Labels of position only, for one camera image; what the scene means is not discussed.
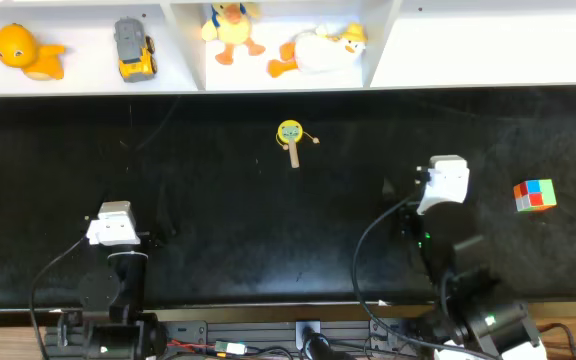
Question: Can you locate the mounting rail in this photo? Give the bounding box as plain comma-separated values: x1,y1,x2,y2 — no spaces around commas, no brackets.
160,317,576,360

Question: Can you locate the yellow rattle drum toy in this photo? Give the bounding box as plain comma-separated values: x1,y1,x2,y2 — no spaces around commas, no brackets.
275,119,321,170

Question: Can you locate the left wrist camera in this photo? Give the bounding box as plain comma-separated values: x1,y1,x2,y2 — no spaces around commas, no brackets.
86,201,142,247

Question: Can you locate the many-coloured puzzle cube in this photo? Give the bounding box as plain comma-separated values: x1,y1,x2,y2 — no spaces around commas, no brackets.
512,178,558,213

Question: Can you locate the grey and yellow toy truck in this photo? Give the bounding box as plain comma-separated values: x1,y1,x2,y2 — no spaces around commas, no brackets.
113,17,159,84

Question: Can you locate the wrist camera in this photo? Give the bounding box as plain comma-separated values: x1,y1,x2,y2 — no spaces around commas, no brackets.
416,154,471,216
86,201,142,247

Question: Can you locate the yellow rubber duck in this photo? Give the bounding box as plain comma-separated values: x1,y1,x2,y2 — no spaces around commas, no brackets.
0,22,66,82

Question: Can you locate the white plush duck yellow hat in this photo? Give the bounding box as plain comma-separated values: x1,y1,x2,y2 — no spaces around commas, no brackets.
266,21,369,79

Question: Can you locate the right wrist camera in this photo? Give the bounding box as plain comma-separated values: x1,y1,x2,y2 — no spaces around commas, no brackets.
416,154,471,216

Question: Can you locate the white shelf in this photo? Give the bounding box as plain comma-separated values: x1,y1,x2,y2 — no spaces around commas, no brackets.
0,0,576,99

